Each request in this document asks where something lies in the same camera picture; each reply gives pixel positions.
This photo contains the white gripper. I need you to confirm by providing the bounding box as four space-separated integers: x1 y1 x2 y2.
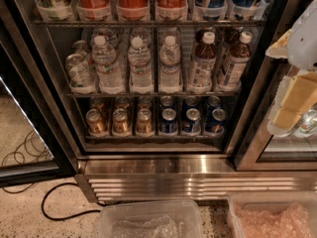
265 0 317 136

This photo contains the brown tea bottle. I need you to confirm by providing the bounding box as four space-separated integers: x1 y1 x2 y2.
216 31 253 91
187 32 217 94

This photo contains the right fridge glass door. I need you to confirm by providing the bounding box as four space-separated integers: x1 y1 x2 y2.
234 0 316 171

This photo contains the blue can front middle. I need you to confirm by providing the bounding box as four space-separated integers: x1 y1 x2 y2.
182 108 201 134

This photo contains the clear water bottle right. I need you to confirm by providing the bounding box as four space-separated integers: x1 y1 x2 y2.
159 36 182 93

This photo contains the clear water bottle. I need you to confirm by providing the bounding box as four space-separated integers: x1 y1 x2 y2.
159 36 182 93
128 37 154 93
92 36 125 94

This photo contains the clear water bottle middle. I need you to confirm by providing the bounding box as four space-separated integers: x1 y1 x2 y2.
128 37 154 93

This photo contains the red soda can middle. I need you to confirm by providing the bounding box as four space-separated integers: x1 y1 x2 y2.
118 0 149 21

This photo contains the red soda can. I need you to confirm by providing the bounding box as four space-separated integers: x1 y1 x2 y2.
156 0 187 21
76 0 111 21
118 0 149 21

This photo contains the gold can front middle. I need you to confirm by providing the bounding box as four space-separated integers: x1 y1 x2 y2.
112 108 131 137

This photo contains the gold can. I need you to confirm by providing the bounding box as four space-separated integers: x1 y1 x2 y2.
86 109 108 137
112 108 131 137
136 109 155 137

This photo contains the clear water bottle left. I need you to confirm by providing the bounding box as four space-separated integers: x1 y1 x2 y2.
92 36 125 94

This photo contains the steel fridge base grille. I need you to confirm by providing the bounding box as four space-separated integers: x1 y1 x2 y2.
74 155 316 202

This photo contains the open glass fridge door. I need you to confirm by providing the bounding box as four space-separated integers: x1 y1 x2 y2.
0 5 75 188

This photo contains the blue can front right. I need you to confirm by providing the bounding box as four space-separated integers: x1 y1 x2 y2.
205 108 227 136

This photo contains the blue can top left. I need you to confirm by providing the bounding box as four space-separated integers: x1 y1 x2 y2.
193 0 228 21

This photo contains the blue can front left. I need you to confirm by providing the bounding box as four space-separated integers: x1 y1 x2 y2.
159 108 177 135

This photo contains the red soda can right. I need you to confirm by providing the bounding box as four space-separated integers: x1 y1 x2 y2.
156 0 187 21

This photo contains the clear plastic bin right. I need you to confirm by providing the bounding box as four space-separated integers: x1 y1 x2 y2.
228 191 317 238

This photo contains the clear plastic bin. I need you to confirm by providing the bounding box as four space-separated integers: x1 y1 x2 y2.
228 191 317 238
98 200 203 238

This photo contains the pink bubble wrap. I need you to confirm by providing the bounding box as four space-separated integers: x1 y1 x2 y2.
235 202 316 238

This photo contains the gold can front right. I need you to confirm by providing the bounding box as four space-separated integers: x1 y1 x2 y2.
136 109 155 137

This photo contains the clear plastic bin left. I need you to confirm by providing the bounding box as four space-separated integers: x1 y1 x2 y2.
98 200 203 238

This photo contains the clear bubble wrap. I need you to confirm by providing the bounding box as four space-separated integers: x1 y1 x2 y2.
111 215 185 238

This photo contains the gold can front left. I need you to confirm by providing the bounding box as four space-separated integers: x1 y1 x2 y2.
86 109 108 137

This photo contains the red soda can left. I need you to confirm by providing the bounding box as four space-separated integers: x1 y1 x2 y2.
76 0 111 21

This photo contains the silver white can front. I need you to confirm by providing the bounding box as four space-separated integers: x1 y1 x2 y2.
65 54 96 94

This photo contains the silver can behind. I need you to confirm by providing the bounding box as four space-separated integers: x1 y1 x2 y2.
71 40 91 58

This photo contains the white green can top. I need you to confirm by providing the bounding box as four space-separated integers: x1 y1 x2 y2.
37 0 73 21

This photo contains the middle wire shelf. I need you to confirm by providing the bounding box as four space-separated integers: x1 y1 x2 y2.
66 91 239 98

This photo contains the wire shelf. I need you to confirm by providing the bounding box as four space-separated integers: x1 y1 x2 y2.
66 91 239 98
35 20 265 28

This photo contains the black power cable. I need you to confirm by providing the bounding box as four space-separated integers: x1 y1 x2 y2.
41 181 107 222

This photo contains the upper wire shelf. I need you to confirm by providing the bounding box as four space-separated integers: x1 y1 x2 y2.
35 20 265 28

